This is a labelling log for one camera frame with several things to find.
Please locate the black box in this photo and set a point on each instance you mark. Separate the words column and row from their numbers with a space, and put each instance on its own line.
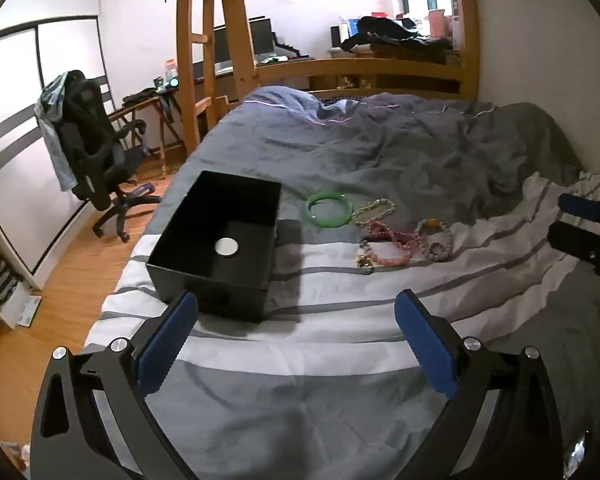
column 215, row 287

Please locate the denim garment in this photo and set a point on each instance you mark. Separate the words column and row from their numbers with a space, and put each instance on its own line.
column 55, row 120

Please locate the white flat box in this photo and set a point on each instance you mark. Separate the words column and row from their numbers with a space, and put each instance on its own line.
column 30, row 311

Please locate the black clothing pile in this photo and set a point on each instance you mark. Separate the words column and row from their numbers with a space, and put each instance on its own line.
column 395, row 30

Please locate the dark computer desk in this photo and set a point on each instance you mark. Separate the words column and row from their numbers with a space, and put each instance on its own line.
column 290, row 58

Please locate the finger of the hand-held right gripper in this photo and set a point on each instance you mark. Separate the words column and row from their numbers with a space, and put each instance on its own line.
column 572, row 241
column 580, row 206

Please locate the red lidded jar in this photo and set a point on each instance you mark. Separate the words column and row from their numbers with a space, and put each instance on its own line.
column 170, row 67

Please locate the wooden folding table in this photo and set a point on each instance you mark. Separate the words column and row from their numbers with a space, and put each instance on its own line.
column 152, row 102

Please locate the black computer monitor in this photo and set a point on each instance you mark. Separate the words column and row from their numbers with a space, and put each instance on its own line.
column 261, row 36

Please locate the black office chair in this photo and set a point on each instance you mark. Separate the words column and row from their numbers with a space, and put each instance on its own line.
column 87, row 135

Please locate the white round disc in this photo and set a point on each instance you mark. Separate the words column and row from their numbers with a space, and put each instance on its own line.
column 227, row 247

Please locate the black speaker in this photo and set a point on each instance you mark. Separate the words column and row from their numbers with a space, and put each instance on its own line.
column 335, row 37

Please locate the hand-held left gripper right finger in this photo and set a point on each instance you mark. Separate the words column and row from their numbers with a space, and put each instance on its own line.
column 427, row 347

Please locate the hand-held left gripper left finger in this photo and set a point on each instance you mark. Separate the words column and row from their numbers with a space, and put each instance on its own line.
column 167, row 345

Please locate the white sliding door wardrobe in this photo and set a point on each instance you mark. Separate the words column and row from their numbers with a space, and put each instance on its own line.
column 10, row 110

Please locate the wooden bunk bed frame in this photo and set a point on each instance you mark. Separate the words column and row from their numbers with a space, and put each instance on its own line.
column 240, row 35

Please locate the grey white striped blanket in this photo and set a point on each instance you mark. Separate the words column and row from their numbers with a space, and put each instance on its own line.
column 330, row 320

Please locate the checkered bed sheet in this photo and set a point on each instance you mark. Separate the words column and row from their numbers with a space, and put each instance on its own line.
column 340, row 96

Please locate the wooden cabinet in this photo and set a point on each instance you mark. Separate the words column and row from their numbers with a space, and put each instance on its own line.
column 415, row 55

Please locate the black bag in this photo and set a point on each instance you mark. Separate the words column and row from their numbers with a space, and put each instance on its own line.
column 139, row 96

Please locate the striped folded cloth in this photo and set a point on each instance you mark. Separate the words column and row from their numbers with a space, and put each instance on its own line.
column 5, row 285

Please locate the pink cup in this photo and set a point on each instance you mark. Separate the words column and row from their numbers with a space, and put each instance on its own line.
column 437, row 22

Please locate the small glowing round device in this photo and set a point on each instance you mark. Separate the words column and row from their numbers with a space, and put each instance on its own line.
column 172, row 82

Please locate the grey blue duvet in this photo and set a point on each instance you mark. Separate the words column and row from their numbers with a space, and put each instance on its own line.
column 380, row 155

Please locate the green jade bangle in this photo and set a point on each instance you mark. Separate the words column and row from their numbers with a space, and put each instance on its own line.
column 311, row 214

